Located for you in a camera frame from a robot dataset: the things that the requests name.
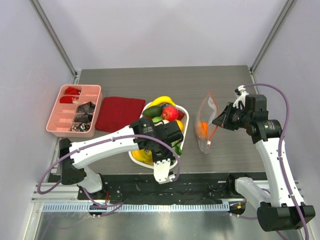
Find clear zip top bag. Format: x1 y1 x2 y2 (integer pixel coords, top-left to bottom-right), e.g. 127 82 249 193
194 90 219 154

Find green white cabbage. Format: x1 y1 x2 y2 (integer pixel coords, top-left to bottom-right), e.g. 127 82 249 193
172 143 182 156

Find orange fruit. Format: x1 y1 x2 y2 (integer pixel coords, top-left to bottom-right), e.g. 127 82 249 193
195 121 208 139

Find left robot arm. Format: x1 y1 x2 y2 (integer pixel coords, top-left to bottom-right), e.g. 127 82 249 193
59 117 184 200

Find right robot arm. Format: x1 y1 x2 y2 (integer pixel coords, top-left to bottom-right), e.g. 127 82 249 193
212 94 316 232

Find yellow banana bunch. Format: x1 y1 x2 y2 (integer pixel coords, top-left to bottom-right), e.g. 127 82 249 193
131 149 153 165

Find white perforated fruit basket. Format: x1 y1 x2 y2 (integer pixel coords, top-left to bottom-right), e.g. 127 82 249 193
128 104 189 169

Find small green cabbage ball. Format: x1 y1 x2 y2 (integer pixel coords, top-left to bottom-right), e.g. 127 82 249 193
152 116 163 123

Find yellow lemon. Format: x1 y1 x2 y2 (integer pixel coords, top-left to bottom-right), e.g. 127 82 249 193
176 120 185 132

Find red apple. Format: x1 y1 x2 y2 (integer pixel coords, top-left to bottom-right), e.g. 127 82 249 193
162 106 179 122

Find green avocado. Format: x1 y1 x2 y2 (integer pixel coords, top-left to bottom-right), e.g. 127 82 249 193
142 105 163 118

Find red folded cloth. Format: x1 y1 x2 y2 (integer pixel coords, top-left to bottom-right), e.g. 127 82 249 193
95 96 146 133

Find dark wrapped items in tray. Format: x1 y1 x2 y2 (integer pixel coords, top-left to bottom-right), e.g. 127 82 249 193
70 101 96 132

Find pink compartment tray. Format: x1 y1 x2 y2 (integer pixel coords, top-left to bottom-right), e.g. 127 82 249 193
46 84 103 138

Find red items in tray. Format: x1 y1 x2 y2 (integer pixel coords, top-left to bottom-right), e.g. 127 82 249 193
59 86 81 104

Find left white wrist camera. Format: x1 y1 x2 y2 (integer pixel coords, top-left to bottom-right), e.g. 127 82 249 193
153 159 176 184

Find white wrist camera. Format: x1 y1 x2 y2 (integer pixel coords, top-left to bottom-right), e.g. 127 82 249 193
233 85 249 110
153 159 176 184

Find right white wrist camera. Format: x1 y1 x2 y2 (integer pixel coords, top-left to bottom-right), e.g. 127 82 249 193
233 85 249 110

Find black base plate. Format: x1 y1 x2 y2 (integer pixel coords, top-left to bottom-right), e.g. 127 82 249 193
77 172 270 205

